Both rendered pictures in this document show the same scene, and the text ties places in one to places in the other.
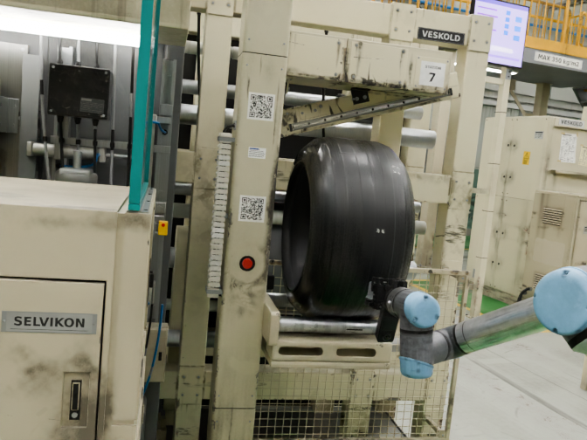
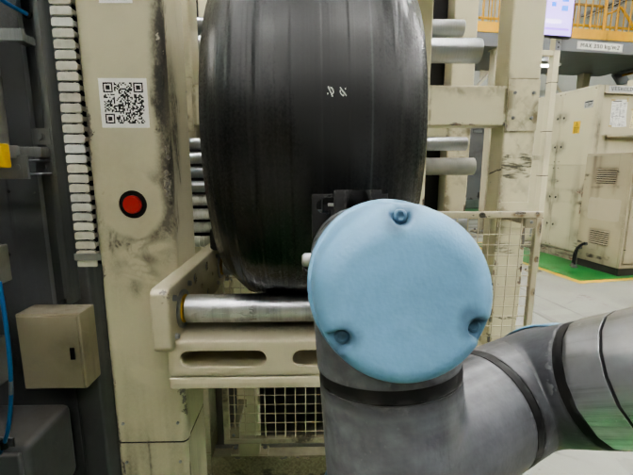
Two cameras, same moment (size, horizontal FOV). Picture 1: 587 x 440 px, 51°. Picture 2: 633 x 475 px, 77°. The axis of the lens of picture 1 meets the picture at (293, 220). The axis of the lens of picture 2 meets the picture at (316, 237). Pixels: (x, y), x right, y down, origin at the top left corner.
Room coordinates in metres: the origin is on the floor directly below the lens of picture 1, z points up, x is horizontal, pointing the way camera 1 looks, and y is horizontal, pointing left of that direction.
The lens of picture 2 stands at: (1.16, -0.30, 1.12)
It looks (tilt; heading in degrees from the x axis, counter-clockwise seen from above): 10 degrees down; 11
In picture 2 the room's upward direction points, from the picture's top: straight up
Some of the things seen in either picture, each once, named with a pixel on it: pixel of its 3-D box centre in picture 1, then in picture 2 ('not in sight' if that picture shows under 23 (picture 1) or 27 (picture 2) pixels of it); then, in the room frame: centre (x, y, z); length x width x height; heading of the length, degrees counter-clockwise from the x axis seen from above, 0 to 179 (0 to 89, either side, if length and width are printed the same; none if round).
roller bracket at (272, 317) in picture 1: (264, 310); (199, 283); (1.85, 0.06, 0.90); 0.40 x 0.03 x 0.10; 12
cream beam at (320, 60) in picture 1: (356, 67); not in sight; (2.20, -0.17, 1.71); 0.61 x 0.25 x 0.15; 102
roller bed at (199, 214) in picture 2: not in sight; (217, 191); (2.21, 0.19, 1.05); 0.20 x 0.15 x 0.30; 102
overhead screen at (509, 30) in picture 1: (497, 32); (544, 6); (5.57, -1.63, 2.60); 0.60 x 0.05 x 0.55; 112
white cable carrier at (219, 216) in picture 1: (220, 215); (83, 124); (1.77, 0.21, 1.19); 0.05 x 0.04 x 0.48; 12
